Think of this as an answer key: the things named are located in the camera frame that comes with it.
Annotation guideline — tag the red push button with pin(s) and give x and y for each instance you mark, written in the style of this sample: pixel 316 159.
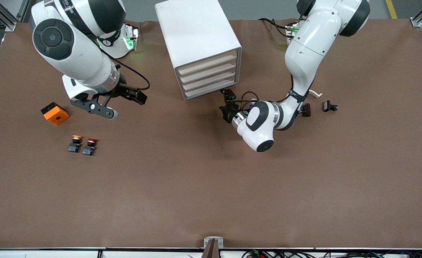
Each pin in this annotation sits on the red push button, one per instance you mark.
pixel 90 146

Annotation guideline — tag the orange box with hole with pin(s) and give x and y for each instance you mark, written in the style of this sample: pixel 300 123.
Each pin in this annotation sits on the orange box with hole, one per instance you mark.
pixel 57 115

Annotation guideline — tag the metal table edge bracket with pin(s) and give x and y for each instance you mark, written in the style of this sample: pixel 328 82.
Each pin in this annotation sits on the metal table edge bracket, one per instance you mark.
pixel 213 251

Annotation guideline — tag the brown switch component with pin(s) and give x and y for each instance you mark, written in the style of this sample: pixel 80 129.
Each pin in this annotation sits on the brown switch component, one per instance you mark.
pixel 306 110

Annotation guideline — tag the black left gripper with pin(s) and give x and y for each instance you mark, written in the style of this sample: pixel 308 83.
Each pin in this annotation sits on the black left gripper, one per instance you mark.
pixel 229 111

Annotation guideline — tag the brown table mat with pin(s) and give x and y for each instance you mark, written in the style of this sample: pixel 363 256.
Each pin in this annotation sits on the brown table mat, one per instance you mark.
pixel 210 179

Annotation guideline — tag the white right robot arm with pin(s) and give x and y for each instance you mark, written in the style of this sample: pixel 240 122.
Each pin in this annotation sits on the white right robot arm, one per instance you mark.
pixel 82 61

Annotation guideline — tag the yellow push button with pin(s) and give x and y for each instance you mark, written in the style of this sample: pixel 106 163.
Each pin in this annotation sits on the yellow push button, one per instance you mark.
pixel 75 143

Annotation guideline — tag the black switch component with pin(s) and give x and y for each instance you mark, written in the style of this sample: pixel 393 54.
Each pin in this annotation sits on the black switch component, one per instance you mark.
pixel 327 106

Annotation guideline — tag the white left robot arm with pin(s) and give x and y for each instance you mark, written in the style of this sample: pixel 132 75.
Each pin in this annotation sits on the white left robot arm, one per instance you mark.
pixel 304 53

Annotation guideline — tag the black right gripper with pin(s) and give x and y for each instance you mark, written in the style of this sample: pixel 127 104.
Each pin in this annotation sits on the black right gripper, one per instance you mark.
pixel 124 91

